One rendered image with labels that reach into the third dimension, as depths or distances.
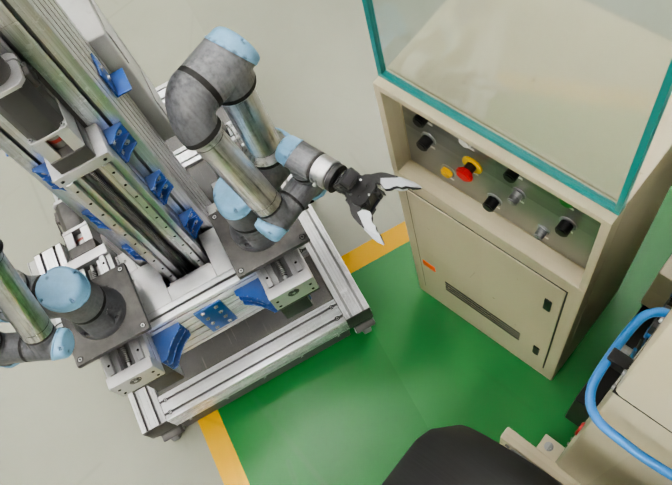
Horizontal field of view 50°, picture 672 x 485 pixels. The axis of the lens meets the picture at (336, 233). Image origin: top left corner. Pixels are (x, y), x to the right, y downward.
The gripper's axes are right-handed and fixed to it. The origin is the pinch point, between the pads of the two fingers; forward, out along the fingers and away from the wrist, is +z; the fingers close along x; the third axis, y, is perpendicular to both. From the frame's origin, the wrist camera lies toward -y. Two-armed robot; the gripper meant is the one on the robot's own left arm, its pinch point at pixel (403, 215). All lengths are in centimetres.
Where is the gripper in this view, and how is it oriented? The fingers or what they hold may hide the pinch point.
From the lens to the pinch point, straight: 159.6
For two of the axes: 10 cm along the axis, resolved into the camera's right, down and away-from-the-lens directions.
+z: 7.9, 4.9, -3.8
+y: 2.6, 2.9, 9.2
